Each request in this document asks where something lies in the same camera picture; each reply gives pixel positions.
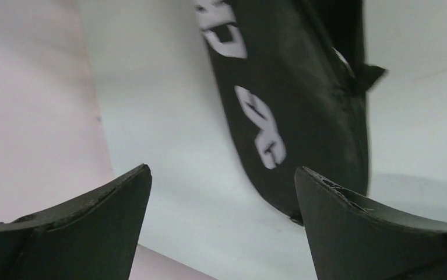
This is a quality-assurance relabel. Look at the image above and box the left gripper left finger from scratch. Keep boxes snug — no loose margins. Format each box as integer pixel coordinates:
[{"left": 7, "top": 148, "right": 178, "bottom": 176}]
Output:
[{"left": 0, "top": 164, "right": 152, "bottom": 279}]

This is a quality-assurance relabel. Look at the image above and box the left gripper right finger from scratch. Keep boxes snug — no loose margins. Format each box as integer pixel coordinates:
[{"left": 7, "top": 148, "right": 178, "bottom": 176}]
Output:
[{"left": 294, "top": 167, "right": 447, "bottom": 280}]

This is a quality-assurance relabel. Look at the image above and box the black racket bag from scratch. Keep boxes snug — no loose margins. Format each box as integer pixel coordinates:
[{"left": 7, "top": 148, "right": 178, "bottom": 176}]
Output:
[{"left": 194, "top": 1, "right": 385, "bottom": 225}]

